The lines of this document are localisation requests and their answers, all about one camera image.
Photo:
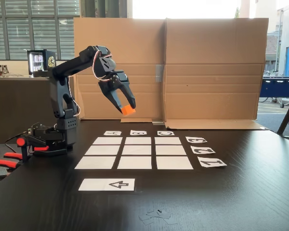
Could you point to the small black box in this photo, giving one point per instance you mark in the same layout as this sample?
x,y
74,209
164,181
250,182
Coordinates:
x,y
40,74

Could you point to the round orange token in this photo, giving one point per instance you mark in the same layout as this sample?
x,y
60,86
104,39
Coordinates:
x,y
128,111

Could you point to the paper label number 1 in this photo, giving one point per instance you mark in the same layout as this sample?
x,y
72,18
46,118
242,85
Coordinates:
x,y
212,162

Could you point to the brown wooden frame leg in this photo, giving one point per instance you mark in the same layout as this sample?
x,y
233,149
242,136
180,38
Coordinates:
x,y
287,118

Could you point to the brown cardboard box panel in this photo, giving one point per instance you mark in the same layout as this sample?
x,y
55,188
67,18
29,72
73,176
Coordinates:
x,y
139,48
214,60

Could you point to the black mini fridge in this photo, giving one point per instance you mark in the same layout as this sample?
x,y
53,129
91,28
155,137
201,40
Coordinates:
x,y
38,60

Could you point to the white paper grid square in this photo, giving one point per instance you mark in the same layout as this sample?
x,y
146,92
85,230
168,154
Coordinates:
x,y
174,162
168,140
107,140
171,150
136,150
134,162
102,150
95,162
138,140

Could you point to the brown wooden counter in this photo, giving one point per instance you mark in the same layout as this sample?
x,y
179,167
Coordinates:
x,y
4,108

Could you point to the brown glass bottle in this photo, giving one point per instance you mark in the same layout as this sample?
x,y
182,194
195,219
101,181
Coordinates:
x,y
5,70
0,71

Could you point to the paper label number 3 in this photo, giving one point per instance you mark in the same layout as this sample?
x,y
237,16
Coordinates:
x,y
196,140

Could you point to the paper label number 2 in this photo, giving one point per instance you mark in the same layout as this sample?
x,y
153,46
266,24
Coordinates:
x,y
203,150

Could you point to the white arrow paper sheet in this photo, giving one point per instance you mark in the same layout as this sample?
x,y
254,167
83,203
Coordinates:
x,y
94,184

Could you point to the red black bar clamp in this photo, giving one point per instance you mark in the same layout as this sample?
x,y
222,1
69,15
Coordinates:
x,y
20,142

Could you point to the grey duct tape strip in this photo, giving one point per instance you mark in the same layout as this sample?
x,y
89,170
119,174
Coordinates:
x,y
159,73
157,123

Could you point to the paper label letter C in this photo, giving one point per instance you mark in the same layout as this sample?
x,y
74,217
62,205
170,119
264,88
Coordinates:
x,y
166,133

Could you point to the paper label letter A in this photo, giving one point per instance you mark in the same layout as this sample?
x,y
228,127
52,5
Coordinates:
x,y
112,133

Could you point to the paper label letter B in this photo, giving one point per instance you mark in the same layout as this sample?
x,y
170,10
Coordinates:
x,y
138,132

